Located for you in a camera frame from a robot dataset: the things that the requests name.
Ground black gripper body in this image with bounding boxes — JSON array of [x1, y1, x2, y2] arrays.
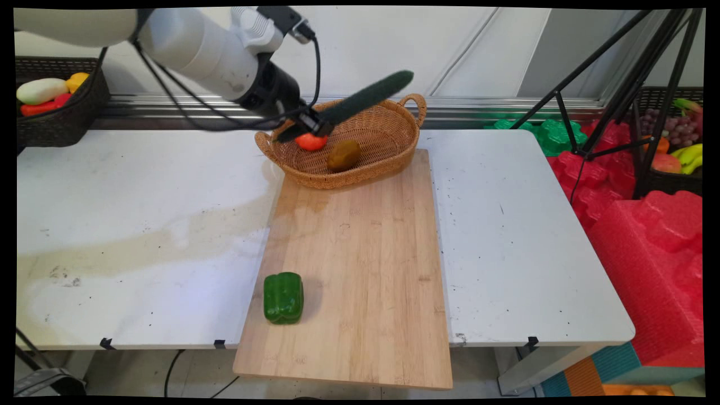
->
[[235, 59, 309, 120]]

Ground dark green toy cucumber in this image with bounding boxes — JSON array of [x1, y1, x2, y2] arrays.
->
[[277, 70, 415, 143]]

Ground orange-red toy tomato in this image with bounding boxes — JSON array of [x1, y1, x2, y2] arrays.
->
[[295, 133, 329, 152]]

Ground brown toy potato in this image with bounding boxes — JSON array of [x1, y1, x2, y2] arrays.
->
[[327, 139, 362, 173]]

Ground wooden cutting board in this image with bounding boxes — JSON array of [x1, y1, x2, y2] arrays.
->
[[233, 148, 454, 391]]

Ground green toy bell pepper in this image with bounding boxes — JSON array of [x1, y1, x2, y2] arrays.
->
[[263, 272, 305, 325]]

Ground yellow toy pepper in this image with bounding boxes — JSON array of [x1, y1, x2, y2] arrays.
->
[[65, 72, 91, 95]]

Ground dark woven basket with vegetables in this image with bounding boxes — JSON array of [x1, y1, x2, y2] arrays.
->
[[15, 56, 111, 149]]

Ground red toy chili pepper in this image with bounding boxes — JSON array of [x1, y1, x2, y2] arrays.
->
[[20, 93, 73, 118]]

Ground white toy eggplant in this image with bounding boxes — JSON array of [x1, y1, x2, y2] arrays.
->
[[16, 78, 69, 106]]

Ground green foam mats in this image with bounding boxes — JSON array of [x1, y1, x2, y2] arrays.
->
[[483, 114, 589, 158]]

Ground black tripod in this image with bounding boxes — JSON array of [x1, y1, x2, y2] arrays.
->
[[509, 8, 705, 201]]

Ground white table leg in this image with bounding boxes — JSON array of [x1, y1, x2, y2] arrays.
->
[[497, 344, 604, 396]]

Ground orange toy peach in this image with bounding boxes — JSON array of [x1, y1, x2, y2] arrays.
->
[[652, 152, 683, 174]]

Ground dark woven basket with fruit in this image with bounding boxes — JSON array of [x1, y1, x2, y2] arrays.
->
[[632, 87, 704, 199]]

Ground red foam mats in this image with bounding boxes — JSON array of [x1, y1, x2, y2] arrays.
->
[[547, 118, 705, 367]]

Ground purple toy grapes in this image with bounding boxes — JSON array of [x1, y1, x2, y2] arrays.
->
[[640, 108, 699, 149]]

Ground yellow toy bananas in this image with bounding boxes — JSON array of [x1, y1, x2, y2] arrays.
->
[[672, 143, 704, 176]]

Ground teal and orange floor mat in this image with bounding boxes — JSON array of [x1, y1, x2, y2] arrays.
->
[[541, 341, 705, 397]]

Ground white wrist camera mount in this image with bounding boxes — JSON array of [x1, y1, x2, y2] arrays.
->
[[229, 7, 285, 55]]

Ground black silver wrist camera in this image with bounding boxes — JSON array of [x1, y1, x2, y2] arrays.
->
[[257, 7, 316, 45]]

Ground oval wicker basket with handles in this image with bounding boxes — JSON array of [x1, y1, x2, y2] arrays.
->
[[255, 93, 428, 191]]

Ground silver metal wall rail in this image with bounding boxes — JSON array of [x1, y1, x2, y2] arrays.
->
[[93, 94, 613, 131]]

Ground black floor cable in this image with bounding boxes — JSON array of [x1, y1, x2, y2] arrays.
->
[[164, 349, 187, 398]]

